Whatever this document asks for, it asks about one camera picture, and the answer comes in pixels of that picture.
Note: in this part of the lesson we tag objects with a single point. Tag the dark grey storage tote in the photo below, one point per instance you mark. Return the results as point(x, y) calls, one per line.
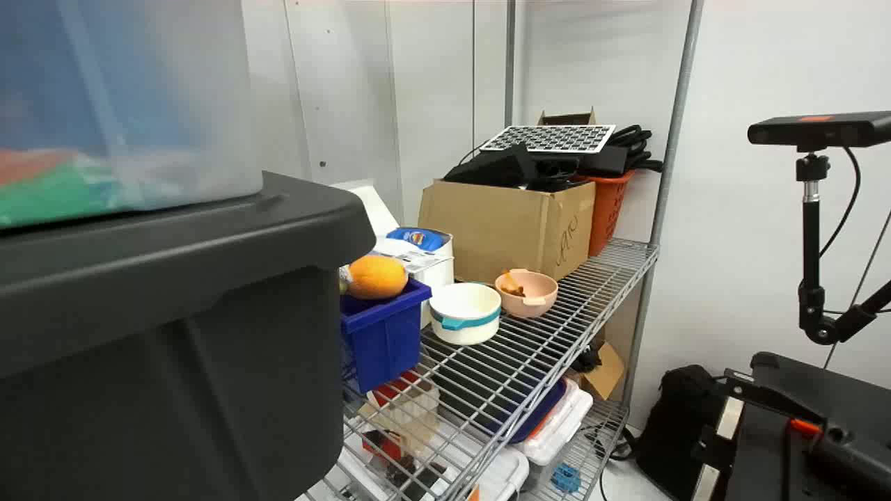
point(168, 351)

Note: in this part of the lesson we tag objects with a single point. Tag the blue printed pouch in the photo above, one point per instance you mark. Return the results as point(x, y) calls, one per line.
point(418, 241)

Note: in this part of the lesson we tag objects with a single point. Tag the brown cardboard box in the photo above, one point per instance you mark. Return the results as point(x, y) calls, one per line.
point(491, 231)

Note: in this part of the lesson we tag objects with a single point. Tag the small cardboard flap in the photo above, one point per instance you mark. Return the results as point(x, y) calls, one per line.
point(606, 375)

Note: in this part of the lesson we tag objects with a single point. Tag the blue plastic bin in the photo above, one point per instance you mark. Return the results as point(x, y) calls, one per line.
point(386, 337)

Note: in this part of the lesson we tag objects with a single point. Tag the black backpack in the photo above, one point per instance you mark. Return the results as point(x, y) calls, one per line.
point(679, 420)

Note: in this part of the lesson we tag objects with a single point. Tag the pink bowl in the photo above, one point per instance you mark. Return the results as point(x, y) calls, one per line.
point(540, 299)

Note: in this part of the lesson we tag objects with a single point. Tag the black white grid panel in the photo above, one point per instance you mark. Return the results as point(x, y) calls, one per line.
point(552, 141)

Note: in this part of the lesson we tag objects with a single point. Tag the black articulated camera stand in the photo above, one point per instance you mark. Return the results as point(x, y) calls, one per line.
point(811, 241)

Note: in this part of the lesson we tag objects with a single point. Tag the clear box with red items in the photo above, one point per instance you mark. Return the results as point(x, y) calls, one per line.
point(406, 407)

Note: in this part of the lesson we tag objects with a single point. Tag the pile of black bags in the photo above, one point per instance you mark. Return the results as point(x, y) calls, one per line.
point(502, 169)

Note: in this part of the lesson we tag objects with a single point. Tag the orange ball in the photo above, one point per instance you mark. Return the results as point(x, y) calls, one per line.
point(377, 277)

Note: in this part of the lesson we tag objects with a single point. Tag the cream bowl with teal band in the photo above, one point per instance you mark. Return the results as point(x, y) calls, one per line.
point(464, 322)

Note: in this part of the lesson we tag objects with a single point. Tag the white lidded storage container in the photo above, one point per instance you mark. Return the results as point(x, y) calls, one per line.
point(560, 427)

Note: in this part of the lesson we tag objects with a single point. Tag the wooden frame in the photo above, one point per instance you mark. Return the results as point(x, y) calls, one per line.
point(567, 118)

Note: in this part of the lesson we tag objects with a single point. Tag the orange bucket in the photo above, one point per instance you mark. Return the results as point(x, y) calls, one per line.
point(609, 212)

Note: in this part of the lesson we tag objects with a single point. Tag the black camera with orange mark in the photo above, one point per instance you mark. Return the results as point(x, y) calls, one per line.
point(817, 130)

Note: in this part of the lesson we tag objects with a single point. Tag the small blue round item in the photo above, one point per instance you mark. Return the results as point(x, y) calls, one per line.
point(567, 480)

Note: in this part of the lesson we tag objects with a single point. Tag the clear plastic storage bin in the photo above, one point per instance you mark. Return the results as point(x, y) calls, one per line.
point(121, 100)

